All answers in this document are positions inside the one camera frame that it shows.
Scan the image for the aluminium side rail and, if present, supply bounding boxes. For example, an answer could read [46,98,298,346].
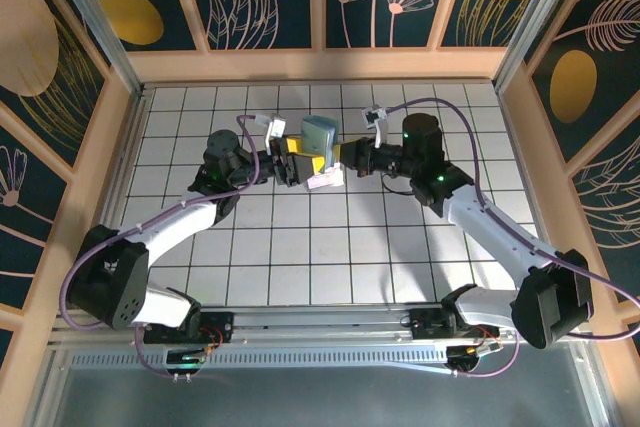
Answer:
[74,86,154,309]
[495,84,569,304]

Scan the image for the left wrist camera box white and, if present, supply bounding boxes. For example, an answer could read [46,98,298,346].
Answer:
[253,113,290,156]

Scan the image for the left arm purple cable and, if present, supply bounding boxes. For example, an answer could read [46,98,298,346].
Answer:
[59,114,266,379]

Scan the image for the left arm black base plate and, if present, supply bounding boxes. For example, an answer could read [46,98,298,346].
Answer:
[143,310,235,346]

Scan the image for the slotted grey cable duct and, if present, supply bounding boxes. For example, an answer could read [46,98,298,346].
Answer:
[69,350,451,369]

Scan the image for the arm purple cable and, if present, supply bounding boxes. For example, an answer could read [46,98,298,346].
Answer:
[382,96,640,379]
[59,114,266,379]

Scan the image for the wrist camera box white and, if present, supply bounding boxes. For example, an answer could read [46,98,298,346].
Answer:
[253,113,290,156]
[362,104,392,148]

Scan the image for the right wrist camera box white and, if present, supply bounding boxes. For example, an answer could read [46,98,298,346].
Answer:
[362,104,392,148]

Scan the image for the aluminium mounting rail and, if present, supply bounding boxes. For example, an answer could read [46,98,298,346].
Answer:
[49,302,596,348]

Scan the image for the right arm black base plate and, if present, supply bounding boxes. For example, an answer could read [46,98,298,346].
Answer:
[408,306,501,343]

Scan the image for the aluminium frame post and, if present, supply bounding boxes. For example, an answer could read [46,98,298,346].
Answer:
[492,0,587,94]
[42,0,146,98]

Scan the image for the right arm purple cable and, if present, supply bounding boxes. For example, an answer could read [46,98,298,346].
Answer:
[382,96,640,379]

